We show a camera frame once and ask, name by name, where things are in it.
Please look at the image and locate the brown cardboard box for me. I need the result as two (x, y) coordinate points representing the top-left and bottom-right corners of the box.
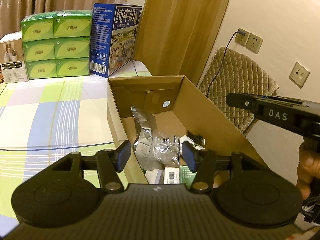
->
(107, 74), (270, 184)

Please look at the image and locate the silver foil pouch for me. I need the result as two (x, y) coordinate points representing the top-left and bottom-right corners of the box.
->
(131, 106), (157, 163)

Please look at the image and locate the black charger cable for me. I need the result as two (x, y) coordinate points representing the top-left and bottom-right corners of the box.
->
(207, 30), (247, 98)

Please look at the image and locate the single wall outlet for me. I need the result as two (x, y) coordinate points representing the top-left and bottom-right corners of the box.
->
(289, 62), (310, 88)

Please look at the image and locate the white green-print box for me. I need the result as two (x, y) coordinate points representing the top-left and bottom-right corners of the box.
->
(179, 135), (204, 150)

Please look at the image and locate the quilted chair cover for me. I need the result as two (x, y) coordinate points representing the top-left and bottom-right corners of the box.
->
(198, 47), (279, 135)

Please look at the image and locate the blue milk carton box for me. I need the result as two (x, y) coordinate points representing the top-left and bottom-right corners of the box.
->
(90, 3), (142, 77)

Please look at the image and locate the white product box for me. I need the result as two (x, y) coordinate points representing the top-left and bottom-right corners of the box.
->
(0, 31), (29, 83)

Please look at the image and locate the white tall barcode box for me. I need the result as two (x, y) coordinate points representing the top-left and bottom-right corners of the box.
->
(164, 167), (180, 185)

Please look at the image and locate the green medicine box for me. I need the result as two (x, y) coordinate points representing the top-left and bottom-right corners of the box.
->
(180, 165), (197, 188)

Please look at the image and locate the clear bag with parts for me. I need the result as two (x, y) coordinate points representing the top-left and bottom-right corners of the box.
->
(139, 130), (180, 171)

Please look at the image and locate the person's right hand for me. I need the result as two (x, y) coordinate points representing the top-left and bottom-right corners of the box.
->
(296, 143), (320, 200)

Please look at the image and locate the wall socket pair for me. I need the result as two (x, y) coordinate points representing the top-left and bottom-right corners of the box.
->
(234, 28), (263, 54)

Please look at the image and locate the green tissue pack stack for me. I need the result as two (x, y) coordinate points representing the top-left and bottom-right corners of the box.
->
(21, 10), (92, 80)

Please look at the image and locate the white power adapter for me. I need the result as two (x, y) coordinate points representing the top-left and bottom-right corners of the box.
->
(145, 169), (164, 184)

